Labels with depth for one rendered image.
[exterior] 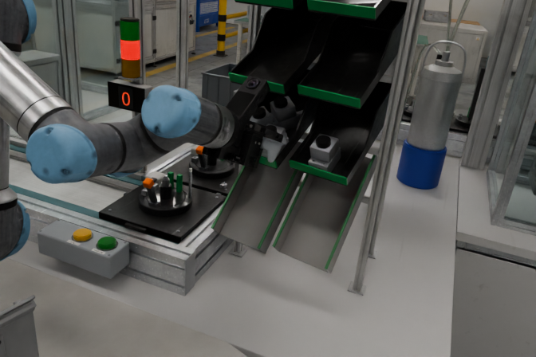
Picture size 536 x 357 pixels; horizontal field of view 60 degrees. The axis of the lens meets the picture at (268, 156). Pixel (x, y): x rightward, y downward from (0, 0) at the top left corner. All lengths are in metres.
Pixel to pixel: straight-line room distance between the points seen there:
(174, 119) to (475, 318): 1.33
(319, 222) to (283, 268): 0.22
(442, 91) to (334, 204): 0.77
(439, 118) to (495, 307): 0.65
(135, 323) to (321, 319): 0.40
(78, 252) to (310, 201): 0.54
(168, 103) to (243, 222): 0.49
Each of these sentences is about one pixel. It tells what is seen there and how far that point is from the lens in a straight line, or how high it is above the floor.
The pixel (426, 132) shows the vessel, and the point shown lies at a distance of 1.74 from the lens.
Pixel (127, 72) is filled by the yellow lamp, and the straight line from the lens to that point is 1.34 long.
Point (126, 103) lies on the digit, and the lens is 1.36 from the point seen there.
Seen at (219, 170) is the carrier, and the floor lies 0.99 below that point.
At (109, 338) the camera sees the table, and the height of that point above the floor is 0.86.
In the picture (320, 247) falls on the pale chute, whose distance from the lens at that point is 1.04.
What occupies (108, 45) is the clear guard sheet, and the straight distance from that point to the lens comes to 1.43.
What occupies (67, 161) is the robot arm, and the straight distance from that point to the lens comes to 0.62.
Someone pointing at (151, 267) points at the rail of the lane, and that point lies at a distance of 1.14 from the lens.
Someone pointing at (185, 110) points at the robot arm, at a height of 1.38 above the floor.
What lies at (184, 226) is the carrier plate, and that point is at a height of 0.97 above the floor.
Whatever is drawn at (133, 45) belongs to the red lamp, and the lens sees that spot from 1.32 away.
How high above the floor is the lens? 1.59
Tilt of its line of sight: 23 degrees down
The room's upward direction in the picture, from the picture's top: 5 degrees clockwise
